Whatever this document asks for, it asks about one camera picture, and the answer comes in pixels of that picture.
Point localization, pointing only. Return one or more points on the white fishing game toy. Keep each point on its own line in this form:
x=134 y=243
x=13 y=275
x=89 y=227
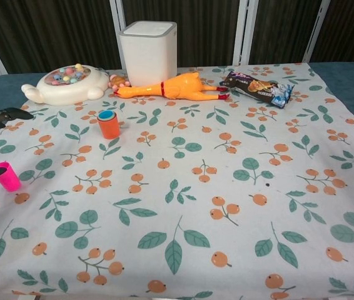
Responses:
x=70 y=90

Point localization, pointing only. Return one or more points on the dark snack packet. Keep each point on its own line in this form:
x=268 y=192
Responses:
x=252 y=87

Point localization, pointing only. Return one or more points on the floral orange-berry tablecloth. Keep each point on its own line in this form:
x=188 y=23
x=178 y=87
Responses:
x=177 y=187

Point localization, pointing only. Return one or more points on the small pink doll toy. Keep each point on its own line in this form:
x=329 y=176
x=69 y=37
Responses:
x=117 y=80

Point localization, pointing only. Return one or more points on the pink plastic cup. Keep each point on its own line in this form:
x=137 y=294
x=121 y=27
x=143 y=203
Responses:
x=9 y=179

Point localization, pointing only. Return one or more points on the yellow rubber chicken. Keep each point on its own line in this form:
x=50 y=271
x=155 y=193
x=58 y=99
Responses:
x=180 y=87

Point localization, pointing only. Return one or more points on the white square lidded bin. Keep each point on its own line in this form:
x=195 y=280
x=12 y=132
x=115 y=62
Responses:
x=149 y=56

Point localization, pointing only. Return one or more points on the light blue plastic cup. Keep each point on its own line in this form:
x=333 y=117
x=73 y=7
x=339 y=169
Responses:
x=101 y=116

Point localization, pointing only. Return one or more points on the orange plastic cup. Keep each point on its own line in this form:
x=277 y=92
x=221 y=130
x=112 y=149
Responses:
x=109 y=129

